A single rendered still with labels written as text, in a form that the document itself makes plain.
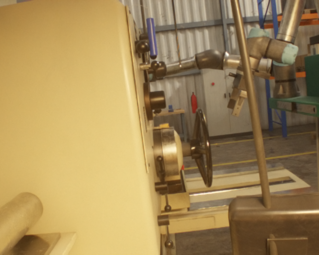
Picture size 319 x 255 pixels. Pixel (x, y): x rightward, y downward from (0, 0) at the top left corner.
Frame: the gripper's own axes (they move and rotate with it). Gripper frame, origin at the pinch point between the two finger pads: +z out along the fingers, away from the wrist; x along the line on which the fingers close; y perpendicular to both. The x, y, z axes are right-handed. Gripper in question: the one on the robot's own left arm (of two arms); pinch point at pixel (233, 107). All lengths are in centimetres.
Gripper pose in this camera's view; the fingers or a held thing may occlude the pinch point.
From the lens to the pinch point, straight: 124.0
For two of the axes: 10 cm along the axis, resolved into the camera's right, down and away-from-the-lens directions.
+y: -9.6, -2.8, -0.2
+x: -0.6, 2.6, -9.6
